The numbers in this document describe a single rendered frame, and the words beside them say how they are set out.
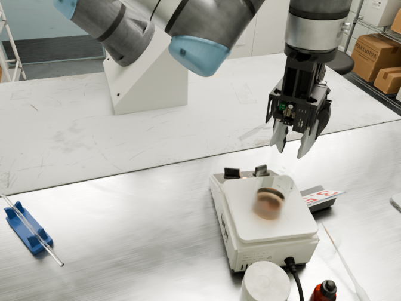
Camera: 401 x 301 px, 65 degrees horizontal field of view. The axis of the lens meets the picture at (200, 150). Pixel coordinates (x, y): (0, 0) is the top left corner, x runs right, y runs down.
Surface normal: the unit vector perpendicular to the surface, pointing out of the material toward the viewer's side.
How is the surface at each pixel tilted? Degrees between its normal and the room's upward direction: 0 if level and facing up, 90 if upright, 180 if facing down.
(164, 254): 0
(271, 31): 90
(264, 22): 90
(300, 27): 92
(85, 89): 0
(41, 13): 90
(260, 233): 0
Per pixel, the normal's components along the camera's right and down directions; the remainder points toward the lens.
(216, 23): 0.18, 0.14
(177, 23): -0.27, 0.68
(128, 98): 0.33, 0.62
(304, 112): -0.50, 0.56
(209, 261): 0.04, -0.77
